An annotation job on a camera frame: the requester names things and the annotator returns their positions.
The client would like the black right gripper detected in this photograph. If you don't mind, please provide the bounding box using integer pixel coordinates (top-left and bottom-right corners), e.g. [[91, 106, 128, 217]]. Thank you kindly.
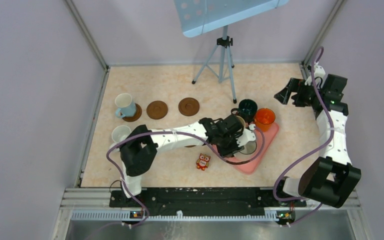
[[274, 77, 324, 108]]

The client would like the cream white mug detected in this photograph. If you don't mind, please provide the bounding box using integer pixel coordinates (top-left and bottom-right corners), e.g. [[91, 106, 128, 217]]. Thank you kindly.
[[239, 141, 257, 155]]

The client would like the red owl figure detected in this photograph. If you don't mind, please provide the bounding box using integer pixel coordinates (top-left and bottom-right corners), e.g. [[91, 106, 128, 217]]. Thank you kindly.
[[196, 153, 211, 171]]

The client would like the dark green mug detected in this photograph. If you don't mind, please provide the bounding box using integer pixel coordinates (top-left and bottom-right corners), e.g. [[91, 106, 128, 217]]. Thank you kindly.
[[230, 98, 258, 124]]

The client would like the dark brown wooden coaster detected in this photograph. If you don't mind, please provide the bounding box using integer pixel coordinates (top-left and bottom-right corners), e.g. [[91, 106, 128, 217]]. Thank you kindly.
[[178, 97, 200, 117]]

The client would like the orange mug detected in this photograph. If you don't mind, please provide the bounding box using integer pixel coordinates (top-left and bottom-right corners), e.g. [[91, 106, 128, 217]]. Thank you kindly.
[[254, 108, 276, 132]]

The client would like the pink tray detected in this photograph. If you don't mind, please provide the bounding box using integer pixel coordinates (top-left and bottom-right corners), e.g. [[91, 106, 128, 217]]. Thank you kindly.
[[226, 122, 280, 175]]

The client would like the dark brown ridged coaster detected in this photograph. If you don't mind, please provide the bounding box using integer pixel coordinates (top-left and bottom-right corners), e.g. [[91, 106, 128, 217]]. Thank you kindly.
[[146, 100, 168, 120]]

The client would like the light blue mug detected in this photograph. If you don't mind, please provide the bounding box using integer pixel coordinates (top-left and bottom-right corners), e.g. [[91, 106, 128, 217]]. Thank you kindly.
[[114, 93, 137, 118]]

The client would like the beige mug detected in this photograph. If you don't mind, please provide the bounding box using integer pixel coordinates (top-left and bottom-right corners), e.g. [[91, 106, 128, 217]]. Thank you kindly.
[[236, 115, 247, 128]]

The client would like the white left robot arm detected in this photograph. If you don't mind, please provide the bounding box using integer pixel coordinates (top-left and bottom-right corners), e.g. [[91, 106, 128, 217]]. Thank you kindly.
[[119, 114, 256, 207]]

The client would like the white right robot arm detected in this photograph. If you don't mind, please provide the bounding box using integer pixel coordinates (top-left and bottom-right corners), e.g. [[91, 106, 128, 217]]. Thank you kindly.
[[273, 74, 362, 208]]

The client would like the blue dotted board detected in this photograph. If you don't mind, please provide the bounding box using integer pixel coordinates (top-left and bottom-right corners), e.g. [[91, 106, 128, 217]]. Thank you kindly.
[[174, 0, 289, 38]]

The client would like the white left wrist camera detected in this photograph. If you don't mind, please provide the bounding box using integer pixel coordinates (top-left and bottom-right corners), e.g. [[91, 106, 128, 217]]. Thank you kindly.
[[236, 123, 257, 147]]

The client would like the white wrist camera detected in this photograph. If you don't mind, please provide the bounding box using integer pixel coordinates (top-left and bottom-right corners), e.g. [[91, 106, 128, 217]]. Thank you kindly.
[[236, 123, 257, 147], [304, 62, 326, 89]]

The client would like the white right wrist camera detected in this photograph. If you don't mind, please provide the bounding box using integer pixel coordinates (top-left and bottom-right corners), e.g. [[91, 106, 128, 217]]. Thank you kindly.
[[304, 62, 326, 89]]

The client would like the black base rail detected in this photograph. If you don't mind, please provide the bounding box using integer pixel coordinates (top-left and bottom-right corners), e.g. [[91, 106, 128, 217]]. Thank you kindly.
[[109, 187, 290, 217]]

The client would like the grey cable duct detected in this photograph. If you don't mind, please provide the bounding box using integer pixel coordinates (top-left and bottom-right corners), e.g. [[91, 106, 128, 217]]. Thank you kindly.
[[71, 210, 279, 222]]

